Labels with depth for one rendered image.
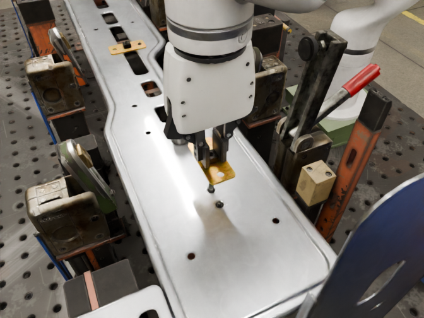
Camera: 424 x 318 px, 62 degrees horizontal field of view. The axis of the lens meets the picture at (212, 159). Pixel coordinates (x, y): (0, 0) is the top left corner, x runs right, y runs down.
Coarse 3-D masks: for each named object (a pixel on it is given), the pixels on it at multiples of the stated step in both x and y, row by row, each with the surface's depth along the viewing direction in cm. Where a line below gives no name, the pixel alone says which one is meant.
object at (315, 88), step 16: (320, 32) 44; (304, 48) 43; (320, 48) 43; (336, 48) 42; (320, 64) 46; (336, 64) 44; (304, 80) 48; (320, 80) 45; (304, 96) 50; (320, 96) 47; (288, 112) 52; (304, 112) 49; (288, 128) 54; (304, 128) 51
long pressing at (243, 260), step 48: (96, 48) 83; (144, 48) 83; (144, 96) 70; (144, 144) 61; (240, 144) 61; (144, 192) 54; (192, 192) 54; (240, 192) 54; (288, 192) 54; (144, 240) 49; (192, 240) 48; (240, 240) 48; (288, 240) 48; (192, 288) 44; (240, 288) 44; (288, 288) 44
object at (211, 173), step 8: (192, 144) 51; (208, 144) 51; (192, 152) 50; (216, 160) 48; (208, 168) 48; (216, 168) 48; (224, 168) 48; (232, 168) 48; (208, 176) 47; (216, 176) 47; (224, 176) 47; (232, 176) 47
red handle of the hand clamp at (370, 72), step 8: (368, 64) 51; (376, 64) 51; (360, 72) 51; (368, 72) 50; (376, 72) 50; (352, 80) 51; (360, 80) 51; (368, 80) 51; (344, 88) 52; (352, 88) 51; (360, 88) 51; (336, 96) 52; (344, 96) 51; (352, 96) 52; (328, 104) 52; (336, 104) 52; (320, 112) 52; (328, 112) 52; (320, 120) 53; (296, 128) 53
